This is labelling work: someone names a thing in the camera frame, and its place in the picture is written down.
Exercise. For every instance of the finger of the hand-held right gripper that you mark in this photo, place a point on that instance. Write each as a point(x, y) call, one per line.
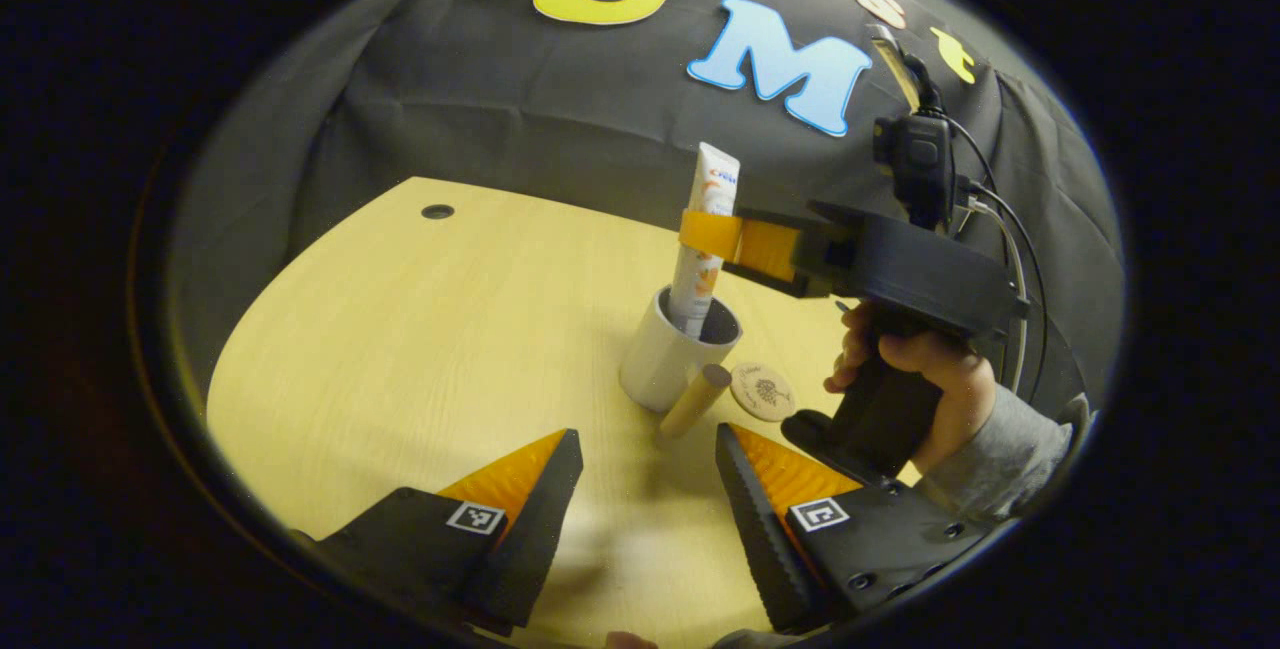
point(765, 249)

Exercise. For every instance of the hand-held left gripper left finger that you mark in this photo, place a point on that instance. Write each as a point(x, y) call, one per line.
point(535, 539)

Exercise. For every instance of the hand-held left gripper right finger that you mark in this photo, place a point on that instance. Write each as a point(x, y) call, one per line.
point(755, 539)

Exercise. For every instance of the white toothpaste tube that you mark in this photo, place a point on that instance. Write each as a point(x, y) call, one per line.
point(715, 179)

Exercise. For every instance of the round cork coaster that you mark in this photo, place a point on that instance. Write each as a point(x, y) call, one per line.
point(765, 394)

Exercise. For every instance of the wooden desktop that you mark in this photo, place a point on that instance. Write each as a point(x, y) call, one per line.
point(400, 379)

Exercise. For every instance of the black backdrop cloth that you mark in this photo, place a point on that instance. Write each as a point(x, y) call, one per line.
point(500, 109)

